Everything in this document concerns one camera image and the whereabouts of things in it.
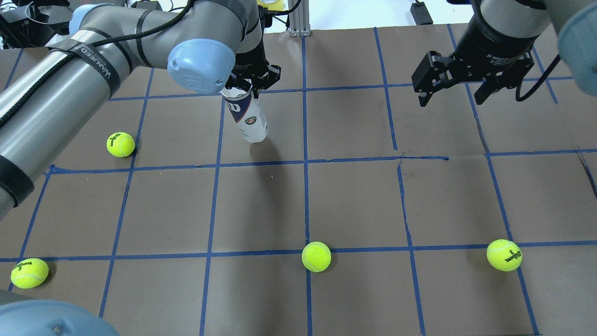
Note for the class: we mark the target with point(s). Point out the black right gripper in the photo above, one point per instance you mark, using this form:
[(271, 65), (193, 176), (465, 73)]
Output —
[(485, 46)]

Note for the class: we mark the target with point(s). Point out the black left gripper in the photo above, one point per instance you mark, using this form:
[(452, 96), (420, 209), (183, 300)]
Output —
[(250, 59)]

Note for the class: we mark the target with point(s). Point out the clear tennis ball can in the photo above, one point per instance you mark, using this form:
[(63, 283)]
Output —
[(247, 114)]

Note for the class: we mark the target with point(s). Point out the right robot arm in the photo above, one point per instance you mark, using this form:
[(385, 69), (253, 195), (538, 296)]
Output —
[(574, 22)]

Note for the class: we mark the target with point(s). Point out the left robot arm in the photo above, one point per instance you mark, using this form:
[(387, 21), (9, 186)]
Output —
[(209, 46)]

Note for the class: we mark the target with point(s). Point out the tennis ball upper left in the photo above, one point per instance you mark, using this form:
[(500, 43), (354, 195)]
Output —
[(120, 144)]

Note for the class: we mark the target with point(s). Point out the tennis ball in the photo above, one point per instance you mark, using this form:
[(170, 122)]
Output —
[(316, 257), (120, 144), (504, 255), (29, 273)]

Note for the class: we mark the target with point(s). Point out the tennis ball lower right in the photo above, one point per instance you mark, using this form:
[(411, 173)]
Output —
[(504, 255)]

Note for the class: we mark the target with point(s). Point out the tennis ball centre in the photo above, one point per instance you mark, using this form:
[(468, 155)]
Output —
[(316, 257)]

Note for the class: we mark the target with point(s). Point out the tennis ball lower left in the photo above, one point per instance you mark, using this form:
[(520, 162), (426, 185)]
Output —
[(29, 273)]

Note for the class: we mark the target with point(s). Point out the yellow tape roll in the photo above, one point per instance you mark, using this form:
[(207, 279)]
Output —
[(272, 5)]

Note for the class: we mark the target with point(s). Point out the black power adapter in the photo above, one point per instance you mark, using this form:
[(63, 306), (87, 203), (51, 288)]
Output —
[(420, 13)]

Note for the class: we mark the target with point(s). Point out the aluminium frame post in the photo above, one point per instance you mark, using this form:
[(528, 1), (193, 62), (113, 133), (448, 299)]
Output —
[(299, 20)]

